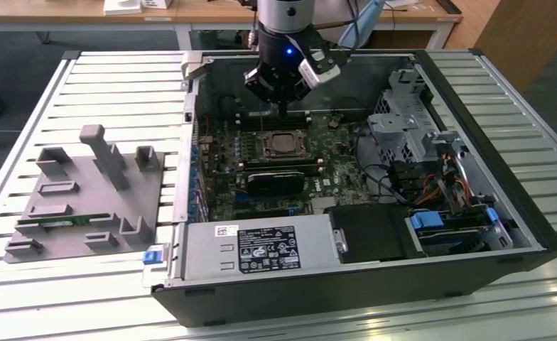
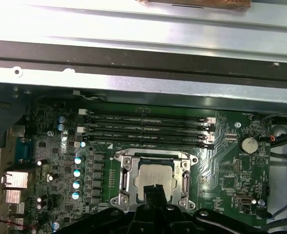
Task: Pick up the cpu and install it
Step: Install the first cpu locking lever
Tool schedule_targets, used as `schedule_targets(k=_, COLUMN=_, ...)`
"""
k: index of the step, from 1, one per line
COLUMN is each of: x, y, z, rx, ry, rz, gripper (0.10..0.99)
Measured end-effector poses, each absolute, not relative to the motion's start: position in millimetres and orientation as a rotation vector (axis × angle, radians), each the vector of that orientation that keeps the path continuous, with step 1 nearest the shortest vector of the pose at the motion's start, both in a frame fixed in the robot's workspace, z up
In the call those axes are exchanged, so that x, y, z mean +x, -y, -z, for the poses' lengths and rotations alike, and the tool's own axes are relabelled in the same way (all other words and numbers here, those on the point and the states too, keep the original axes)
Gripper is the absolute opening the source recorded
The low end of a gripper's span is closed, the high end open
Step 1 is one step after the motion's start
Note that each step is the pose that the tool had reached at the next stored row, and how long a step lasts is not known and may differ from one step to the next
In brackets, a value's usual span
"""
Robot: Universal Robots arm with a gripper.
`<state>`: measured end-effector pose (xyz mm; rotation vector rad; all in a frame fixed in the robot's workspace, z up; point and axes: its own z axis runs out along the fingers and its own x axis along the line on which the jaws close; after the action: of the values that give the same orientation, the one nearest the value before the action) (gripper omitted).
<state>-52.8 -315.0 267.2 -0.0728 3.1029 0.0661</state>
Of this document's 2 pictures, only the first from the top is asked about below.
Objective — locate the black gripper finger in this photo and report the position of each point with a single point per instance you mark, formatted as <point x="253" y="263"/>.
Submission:
<point x="253" y="83"/>
<point x="305" y="90"/>

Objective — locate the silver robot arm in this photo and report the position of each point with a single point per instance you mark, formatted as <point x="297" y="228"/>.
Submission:
<point x="286" y="17"/>

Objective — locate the CPU socket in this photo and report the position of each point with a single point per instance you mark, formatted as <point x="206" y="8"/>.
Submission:
<point x="267" y="156"/>

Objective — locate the black RAM slot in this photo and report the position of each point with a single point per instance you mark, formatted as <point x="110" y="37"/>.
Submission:
<point x="250" y="112"/>
<point x="250" y="121"/>
<point x="279" y="165"/>
<point x="279" y="162"/>
<point x="250" y="117"/>
<point x="250" y="126"/>
<point x="279" y="168"/>
<point x="279" y="171"/>

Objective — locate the round coin battery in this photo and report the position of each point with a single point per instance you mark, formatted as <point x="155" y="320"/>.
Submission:
<point x="335" y="123"/>

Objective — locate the metal drive cage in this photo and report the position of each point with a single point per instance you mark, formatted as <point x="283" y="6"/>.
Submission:
<point x="402" y="122"/>

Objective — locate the green motherboard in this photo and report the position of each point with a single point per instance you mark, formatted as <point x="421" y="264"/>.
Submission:
<point x="350" y="177"/>

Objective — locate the white box with print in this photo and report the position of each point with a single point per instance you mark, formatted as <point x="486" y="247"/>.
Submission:
<point x="158" y="3"/>

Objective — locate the silver chipset heatsink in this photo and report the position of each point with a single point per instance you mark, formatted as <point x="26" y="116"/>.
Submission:
<point x="323" y="206"/>

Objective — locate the white cardboard box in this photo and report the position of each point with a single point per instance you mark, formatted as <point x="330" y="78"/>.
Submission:
<point x="122" y="9"/>

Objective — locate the black plastic shroud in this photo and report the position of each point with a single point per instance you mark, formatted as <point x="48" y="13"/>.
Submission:
<point x="378" y="231"/>

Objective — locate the silver metal latch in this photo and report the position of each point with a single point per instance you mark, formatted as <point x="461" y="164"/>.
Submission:
<point x="342" y="241"/>

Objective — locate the blue disk carrier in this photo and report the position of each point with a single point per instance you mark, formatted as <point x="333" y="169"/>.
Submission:
<point x="427" y="220"/>

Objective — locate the wooden desk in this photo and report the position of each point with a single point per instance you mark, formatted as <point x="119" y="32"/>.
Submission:
<point x="47" y="18"/>

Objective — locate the wooden cabinet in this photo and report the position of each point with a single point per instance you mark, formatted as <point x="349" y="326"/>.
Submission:
<point x="521" y="35"/>

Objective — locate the grey parts rack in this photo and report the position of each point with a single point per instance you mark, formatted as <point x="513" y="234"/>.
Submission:
<point x="84" y="202"/>

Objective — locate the silver power supply unit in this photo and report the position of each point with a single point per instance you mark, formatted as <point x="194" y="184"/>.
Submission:
<point x="203" y="255"/>

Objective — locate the small blue plastic clip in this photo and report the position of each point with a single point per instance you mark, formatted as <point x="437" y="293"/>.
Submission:
<point x="493" y="215"/>

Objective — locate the blue case latch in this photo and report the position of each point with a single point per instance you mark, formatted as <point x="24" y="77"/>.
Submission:
<point x="153" y="257"/>

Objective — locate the green RAM stick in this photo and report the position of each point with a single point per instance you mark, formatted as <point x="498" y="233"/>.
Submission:
<point x="60" y="221"/>

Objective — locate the black open PC case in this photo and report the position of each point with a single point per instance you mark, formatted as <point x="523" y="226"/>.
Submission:
<point x="307" y="305"/>

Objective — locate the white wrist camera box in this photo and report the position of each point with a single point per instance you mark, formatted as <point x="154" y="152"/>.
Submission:
<point x="322" y="72"/>

